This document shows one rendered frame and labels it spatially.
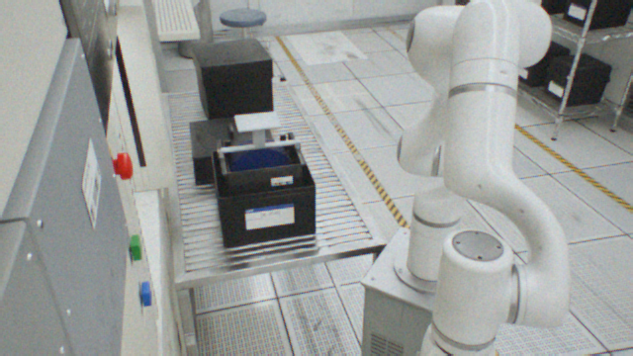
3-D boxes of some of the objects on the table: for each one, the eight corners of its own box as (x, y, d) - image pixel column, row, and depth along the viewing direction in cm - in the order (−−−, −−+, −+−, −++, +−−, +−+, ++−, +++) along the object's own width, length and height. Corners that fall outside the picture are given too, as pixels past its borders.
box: (276, 117, 229) (273, 58, 216) (209, 127, 222) (201, 66, 208) (260, 91, 252) (256, 38, 239) (198, 99, 245) (190, 44, 231)
